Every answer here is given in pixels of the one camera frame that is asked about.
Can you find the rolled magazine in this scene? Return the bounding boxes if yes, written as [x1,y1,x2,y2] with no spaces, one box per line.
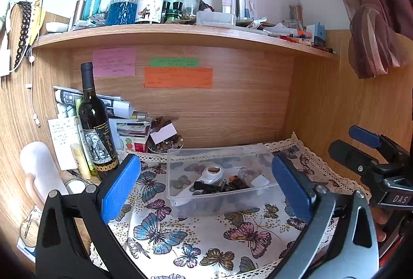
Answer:
[53,86,134,120]

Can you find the dark wine bottle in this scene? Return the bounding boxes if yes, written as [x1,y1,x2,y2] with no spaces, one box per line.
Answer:
[78,62,121,181]

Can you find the white brush box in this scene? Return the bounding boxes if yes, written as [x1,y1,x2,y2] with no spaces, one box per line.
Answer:
[196,11,236,27]

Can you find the round tin lid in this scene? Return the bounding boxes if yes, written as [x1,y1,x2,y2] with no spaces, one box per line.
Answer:
[65,179,87,195]

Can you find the round wire eyeglasses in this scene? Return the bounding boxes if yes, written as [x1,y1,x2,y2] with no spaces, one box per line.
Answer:
[19,208,42,239]

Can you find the white handheld device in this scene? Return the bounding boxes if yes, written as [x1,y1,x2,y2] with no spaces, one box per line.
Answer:
[176,165,225,199]

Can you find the white cable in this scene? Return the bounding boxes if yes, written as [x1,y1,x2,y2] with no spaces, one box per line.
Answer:
[27,56,42,128]

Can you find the white wall adapter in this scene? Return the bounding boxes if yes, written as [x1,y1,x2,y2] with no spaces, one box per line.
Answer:
[0,50,12,77]

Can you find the orange sticky note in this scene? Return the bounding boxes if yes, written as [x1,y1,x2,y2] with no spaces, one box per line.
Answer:
[144,67,214,89]

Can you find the dark brown small bottle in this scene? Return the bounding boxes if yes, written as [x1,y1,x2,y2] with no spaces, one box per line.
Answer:
[227,174,250,191]

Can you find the brown striped curtain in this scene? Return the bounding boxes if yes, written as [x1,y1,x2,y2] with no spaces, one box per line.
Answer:
[292,0,413,79]

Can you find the butterfly print tablecloth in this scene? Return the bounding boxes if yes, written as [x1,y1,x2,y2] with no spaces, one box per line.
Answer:
[89,132,371,279]

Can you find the white thermos mug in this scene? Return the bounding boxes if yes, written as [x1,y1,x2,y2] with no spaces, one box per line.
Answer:
[19,141,70,205]

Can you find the person's right hand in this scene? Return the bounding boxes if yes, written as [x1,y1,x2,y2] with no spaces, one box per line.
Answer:
[372,206,388,242]

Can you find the black chain strap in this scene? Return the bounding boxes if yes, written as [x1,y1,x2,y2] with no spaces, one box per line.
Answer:
[13,1,33,71]

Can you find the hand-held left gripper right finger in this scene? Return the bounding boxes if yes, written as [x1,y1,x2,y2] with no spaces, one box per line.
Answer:
[269,154,379,279]

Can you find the green sticky note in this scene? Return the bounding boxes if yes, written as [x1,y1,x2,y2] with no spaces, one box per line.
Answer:
[149,58,198,68]

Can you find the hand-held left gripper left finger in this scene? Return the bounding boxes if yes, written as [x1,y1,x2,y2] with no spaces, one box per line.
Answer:
[35,153,148,279]

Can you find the stack of books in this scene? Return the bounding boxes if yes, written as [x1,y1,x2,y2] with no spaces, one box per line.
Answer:
[110,113,152,153]

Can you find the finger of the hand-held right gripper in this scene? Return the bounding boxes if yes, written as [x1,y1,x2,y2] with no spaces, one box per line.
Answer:
[348,125,404,157]
[328,139,379,178]

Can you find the black cylinder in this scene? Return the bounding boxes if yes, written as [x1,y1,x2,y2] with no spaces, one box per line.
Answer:
[194,181,226,193]

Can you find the small white case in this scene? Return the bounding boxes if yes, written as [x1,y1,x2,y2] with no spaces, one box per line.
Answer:
[45,21,69,33]

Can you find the pink sticky note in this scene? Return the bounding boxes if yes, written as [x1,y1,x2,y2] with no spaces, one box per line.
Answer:
[93,48,136,78]

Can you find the glass jar with sticks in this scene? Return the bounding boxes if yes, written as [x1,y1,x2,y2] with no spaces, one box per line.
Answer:
[283,4,305,31]

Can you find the silver tube bottle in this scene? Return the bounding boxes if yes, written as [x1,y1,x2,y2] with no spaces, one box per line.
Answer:
[73,0,86,26]

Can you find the dark green ink bottle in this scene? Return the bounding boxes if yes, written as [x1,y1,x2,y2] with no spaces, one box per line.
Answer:
[163,1,183,23]

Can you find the bowl of beads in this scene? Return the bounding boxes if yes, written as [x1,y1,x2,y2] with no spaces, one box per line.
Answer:
[147,117,185,153]

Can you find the yellow paper tag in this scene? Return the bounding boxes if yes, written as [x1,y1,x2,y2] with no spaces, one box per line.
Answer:
[30,7,46,44]

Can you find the clear plastic container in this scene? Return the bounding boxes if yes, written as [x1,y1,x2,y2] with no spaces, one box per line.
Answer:
[166,143,284,218]

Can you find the glass bottle blue liquid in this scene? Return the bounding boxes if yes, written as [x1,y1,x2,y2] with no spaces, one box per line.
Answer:
[106,0,140,26]

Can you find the white handwritten paper note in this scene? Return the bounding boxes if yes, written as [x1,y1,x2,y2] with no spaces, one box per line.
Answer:
[48,118,83,171]

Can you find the yellow lip balm tube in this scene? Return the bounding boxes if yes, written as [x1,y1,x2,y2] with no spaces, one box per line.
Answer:
[70,143,92,179]

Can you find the pile of pens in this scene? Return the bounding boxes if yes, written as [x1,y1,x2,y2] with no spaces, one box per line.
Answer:
[248,19,336,53]

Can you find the wooden shelf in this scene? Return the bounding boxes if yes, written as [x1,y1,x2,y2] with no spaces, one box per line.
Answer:
[32,23,339,60]

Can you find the blue pencil sharpener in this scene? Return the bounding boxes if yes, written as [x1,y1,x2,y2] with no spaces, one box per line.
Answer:
[306,22,326,47]

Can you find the blue and white card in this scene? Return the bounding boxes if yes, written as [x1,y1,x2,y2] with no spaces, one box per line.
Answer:
[16,240,37,263]

